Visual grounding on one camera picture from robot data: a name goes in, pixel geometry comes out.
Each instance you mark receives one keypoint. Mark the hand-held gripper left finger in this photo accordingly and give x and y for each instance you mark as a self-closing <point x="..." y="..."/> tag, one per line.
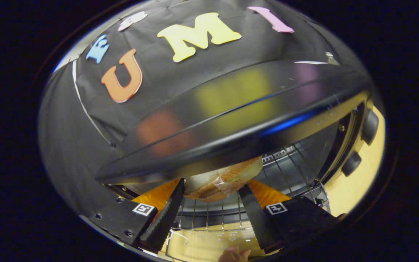
<point x="164" y="222"/>

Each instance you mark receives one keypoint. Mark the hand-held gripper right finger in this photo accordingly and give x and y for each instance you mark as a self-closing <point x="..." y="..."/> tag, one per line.
<point x="255" y="218"/>

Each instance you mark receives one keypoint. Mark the sandwich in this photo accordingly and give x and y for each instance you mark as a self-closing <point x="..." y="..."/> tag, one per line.
<point x="224" y="182"/>

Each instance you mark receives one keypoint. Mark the black toaster oven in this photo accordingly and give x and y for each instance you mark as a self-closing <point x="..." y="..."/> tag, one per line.
<point x="231" y="109"/>

